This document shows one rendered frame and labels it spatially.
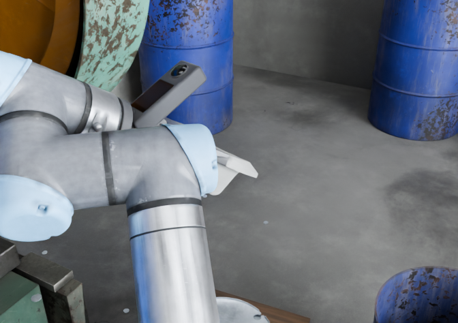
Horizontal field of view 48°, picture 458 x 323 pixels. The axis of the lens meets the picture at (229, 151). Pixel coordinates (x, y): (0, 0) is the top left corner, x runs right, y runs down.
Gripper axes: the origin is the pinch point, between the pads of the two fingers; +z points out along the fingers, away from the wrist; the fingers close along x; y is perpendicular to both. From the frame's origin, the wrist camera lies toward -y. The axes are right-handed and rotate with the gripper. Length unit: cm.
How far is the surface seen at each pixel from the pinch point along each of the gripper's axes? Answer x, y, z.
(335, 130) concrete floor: -150, -15, 212
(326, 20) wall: -216, -87, 229
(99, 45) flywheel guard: -34.4, -5.1, -8.9
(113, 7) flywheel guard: -33.6, -12.4, -9.7
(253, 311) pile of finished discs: -30, 44, 63
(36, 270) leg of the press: -49, 49, 6
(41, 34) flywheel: -53, -2, -13
